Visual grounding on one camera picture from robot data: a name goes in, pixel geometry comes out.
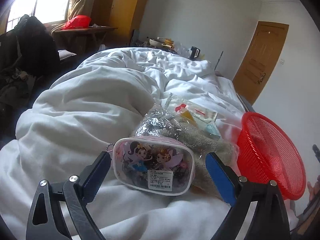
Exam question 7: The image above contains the black kettle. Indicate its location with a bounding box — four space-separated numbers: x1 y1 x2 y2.
190 46 202 59

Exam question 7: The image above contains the red plastic mesh basket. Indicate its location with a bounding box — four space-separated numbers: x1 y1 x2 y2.
236 112 307 201

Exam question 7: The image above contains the plush towel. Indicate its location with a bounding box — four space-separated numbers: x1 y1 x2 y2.
160 115 241 201

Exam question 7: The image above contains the yellow packet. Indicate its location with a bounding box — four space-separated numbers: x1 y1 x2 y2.
179 109 196 121

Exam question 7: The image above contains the fairy print clear pouch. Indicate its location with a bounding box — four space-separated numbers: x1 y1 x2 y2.
104 137 196 197

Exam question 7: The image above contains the black stand rod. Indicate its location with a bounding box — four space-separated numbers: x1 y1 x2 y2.
214 51 224 72

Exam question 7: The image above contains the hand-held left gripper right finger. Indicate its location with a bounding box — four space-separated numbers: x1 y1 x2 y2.
205 152 299 240

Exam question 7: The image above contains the person's right hand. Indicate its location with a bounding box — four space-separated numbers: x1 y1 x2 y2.
307 181 320 203

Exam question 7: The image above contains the clear bag of hair ties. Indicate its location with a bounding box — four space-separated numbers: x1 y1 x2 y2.
131 104 181 140

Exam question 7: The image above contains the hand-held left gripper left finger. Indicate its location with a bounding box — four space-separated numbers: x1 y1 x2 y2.
26 151 112 240

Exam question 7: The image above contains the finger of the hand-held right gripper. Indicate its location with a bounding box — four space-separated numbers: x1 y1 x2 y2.
312 144 320 166

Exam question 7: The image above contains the light blue packet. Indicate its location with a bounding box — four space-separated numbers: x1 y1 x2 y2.
204 122 222 141

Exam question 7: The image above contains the white seat cushion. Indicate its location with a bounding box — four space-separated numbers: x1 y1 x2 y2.
57 49 77 61

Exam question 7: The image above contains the window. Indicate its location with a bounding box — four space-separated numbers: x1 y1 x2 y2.
5 0 78 33

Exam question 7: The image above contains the beige curtain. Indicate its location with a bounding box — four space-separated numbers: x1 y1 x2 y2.
65 0 99 23

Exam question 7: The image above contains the white duvet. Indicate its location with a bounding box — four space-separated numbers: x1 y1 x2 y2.
0 47 298 240

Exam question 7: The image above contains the pile of dark clothing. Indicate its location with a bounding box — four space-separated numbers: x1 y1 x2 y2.
0 14 61 107

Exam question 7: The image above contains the yellow wooden wardrobe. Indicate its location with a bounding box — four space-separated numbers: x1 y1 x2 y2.
92 0 153 50

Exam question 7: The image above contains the striped blue mattress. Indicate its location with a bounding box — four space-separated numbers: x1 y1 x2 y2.
236 92 256 113

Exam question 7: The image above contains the dark wooden desk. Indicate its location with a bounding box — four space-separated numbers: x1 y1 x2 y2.
51 25 118 56

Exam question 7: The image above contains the red bag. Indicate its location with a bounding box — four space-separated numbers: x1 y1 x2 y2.
61 15 92 30

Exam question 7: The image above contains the white pot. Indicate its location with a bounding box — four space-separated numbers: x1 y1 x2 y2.
149 37 175 49

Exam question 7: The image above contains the wooden door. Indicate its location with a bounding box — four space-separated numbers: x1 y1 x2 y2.
232 21 290 105

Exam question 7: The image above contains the clear packet with red print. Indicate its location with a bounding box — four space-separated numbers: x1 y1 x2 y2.
162 93 218 128

